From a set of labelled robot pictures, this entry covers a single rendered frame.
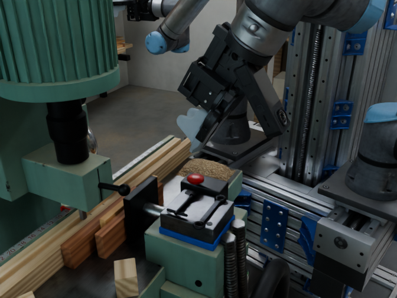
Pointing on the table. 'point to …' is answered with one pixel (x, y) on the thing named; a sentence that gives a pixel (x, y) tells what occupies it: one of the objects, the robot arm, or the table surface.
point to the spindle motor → (57, 49)
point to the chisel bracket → (67, 178)
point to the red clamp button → (195, 178)
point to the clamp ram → (142, 207)
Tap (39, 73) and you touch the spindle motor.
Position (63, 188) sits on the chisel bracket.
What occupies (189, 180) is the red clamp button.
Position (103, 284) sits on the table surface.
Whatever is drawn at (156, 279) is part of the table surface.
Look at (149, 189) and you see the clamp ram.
